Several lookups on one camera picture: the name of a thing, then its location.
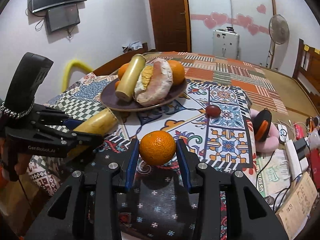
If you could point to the colourful patterned tablecloth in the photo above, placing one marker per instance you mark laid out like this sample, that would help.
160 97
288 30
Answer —
214 123

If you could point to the large orange on plate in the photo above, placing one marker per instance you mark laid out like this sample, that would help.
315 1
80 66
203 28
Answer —
178 72

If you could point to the short yellow sugarcane piece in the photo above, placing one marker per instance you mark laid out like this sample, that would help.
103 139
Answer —
100 124

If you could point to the yellow foam tube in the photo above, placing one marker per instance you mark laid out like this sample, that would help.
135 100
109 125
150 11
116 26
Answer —
71 67

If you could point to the person hand holding gripper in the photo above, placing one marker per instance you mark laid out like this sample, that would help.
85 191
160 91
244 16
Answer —
14 166

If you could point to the tan paperback book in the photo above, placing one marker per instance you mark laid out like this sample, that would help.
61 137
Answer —
295 211

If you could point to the red packet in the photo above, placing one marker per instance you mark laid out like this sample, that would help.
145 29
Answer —
299 133

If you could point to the white metal appliance box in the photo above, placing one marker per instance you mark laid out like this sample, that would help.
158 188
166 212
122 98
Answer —
226 43

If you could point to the green white paper packet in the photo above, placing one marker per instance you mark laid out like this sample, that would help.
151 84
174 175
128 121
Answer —
276 173

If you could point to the small orange tangerine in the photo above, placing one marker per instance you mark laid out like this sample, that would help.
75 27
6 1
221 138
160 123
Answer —
117 84

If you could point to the brown wooden door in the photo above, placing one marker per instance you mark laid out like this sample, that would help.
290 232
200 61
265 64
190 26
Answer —
171 25

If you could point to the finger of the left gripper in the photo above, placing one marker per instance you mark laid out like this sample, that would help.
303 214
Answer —
84 141
71 123

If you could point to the pink plush toy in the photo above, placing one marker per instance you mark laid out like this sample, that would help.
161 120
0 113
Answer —
272 141

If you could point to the long yellow sugarcane piece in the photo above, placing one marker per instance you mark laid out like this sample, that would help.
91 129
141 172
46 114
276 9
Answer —
126 87

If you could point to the frosted sliding glass door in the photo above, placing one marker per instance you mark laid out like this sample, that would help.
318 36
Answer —
248 18

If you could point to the wooden footboard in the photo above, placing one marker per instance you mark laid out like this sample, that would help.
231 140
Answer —
113 65

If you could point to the peeled pink pomelo segment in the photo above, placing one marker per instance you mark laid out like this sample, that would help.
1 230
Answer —
159 86

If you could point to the patchwork striped bed mat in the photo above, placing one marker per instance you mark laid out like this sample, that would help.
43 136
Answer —
230 72

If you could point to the small wall monitor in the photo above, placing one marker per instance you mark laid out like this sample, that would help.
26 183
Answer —
62 17

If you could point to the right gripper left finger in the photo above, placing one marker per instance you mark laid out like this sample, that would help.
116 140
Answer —
85 205

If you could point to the black orange headphone earcup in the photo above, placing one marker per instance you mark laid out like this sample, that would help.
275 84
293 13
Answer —
261 125

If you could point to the red jujube fruit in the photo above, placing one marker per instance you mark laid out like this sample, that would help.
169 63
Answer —
213 111

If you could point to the white standing fan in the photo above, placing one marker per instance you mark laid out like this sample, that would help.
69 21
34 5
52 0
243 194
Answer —
280 34

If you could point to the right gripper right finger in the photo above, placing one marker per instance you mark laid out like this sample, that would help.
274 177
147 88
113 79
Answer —
248 214

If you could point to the white power strip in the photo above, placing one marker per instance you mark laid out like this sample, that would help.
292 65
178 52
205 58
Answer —
292 156

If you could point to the clutter on footboard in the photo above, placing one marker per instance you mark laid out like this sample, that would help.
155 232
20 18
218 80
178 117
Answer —
132 46

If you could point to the wooden headboard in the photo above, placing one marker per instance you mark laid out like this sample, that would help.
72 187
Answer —
306 71

